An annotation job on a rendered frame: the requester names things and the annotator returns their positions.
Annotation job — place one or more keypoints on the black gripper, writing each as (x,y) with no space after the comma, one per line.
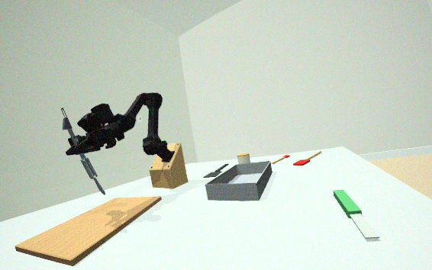
(92,142)

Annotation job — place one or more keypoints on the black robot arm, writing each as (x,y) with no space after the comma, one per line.
(101,114)

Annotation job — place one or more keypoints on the red spatula with wooden handle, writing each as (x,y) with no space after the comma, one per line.
(305,161)

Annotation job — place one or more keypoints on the dark grey spatula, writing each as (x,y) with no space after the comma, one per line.
(216,172)

